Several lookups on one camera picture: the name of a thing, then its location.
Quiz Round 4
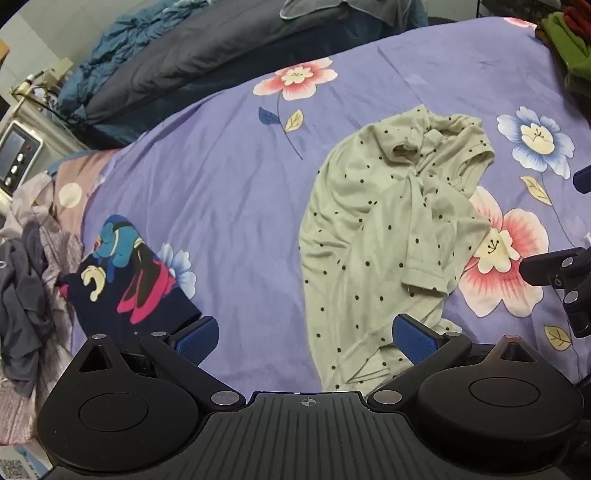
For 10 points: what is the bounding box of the navy cartoon print garment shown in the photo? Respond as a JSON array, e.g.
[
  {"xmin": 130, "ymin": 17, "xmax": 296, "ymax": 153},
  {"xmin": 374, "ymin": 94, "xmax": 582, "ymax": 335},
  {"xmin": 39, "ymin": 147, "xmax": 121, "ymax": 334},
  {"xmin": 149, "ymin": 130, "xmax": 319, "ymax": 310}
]
[{"xmin": 58, "ymin": 215, "xmax": 204, "ymax": 352}]

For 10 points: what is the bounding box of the beige polka dot shirt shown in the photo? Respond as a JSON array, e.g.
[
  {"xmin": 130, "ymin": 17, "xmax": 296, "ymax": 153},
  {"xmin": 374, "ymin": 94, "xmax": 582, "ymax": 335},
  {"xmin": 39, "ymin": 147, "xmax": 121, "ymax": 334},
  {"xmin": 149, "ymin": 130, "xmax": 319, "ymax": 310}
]
[{"xmin": 298, "ymin": 104, "xmax": 496, "ymax": 393}]

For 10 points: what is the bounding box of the dark grey duvet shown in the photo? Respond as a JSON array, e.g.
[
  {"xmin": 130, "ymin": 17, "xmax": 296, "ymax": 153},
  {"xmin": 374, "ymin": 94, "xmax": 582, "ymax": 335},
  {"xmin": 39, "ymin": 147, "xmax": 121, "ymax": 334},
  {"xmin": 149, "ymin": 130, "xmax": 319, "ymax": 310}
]
[{"xmin": 85, "ymin": 0, "xmax": 384, "ymax": 127}]

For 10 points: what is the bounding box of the grey towel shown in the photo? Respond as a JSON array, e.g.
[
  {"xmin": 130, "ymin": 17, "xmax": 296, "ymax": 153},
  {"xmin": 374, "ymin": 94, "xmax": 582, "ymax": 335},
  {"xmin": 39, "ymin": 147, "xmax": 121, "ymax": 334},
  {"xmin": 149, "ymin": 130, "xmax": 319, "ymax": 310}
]
[{"xmin": 279, "ymin": 0, "xmax": 416, "ymax": 33}]

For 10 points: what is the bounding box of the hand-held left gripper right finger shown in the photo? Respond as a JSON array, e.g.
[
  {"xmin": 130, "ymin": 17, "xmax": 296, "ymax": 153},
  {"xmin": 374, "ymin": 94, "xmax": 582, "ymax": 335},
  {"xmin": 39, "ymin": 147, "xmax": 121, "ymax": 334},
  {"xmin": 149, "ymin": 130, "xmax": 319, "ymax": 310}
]
[{"xmin": 368, "ymin": 313, "xmax": 539, "ymax": 407}]

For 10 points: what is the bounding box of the olive brown cloth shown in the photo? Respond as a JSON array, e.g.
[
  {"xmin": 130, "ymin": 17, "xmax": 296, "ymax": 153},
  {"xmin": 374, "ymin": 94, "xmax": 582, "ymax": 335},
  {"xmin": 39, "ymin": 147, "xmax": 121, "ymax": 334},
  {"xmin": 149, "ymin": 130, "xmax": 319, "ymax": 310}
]
[{"xmin": 563, "ymin": 69, "xmax": 591, "ymax": 99}]

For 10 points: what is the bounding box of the white appliance with control panel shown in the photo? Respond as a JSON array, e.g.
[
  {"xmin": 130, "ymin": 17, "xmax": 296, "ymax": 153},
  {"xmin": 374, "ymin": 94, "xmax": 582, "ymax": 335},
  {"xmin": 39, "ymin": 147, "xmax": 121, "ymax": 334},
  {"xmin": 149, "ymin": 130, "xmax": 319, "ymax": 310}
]
[{"xmin": 0, "ymin": 121, "xmax": 44, "ymax": 195}]

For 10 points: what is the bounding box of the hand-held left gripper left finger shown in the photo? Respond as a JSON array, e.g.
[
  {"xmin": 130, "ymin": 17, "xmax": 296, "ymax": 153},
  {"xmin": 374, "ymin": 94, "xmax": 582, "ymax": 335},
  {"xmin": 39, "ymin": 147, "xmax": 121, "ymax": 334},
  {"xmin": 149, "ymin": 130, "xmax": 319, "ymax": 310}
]
[{"xmin": 76, "ymin": 316, "xmax": 245, "ymax": 408}]

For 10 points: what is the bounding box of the blue quilt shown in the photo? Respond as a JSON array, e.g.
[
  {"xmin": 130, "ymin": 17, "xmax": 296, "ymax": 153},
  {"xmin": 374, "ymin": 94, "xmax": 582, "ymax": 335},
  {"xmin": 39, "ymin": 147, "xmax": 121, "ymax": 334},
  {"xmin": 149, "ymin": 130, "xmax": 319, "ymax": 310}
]
[{"xmin": 55, "ymin": 0, "xmax": 213, "ymax": 139}]

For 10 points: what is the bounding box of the dark grey garment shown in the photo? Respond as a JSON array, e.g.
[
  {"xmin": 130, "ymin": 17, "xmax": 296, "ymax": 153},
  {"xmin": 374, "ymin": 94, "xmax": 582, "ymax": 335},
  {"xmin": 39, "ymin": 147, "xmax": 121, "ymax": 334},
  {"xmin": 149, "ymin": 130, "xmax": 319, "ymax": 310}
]
[{"xmin": 0, "ymin": 222, "xmax": 52, "ymax": 398}]

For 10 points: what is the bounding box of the purple floral bedsheet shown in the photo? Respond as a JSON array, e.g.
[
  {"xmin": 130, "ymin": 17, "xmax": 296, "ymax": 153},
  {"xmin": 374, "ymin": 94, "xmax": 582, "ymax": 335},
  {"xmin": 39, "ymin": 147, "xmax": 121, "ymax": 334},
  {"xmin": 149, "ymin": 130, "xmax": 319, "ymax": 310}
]
[{"xmin": 55, "ymin": 16, "xmax": 591, "ymax": 393}]

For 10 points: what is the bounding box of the green cloth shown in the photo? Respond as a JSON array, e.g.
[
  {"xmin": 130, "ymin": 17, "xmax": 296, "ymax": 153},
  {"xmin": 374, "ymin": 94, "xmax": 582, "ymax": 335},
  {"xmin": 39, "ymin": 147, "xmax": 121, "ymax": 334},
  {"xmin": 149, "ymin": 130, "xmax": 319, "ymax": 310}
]
[{"xmin": 540, "ymin": 11, "xmax": 591, "ymax": 77}]

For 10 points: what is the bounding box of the pink pillowcase with white dot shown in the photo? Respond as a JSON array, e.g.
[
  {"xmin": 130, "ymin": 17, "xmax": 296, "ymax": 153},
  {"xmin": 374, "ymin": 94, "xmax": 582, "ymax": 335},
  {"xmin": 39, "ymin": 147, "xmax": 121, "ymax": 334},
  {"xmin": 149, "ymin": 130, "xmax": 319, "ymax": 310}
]
[{"xmin": 46, "ymin": 150, "xmax": 122, "ymax": 241}]

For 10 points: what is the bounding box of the red cloth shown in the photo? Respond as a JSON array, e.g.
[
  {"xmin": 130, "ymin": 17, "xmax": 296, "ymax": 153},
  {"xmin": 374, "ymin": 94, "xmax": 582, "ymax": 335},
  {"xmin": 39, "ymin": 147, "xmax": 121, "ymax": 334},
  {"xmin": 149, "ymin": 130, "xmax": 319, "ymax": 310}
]
[{"xmin": 561, "ymin": 0, "xmax": 591, "ymax": 31}]

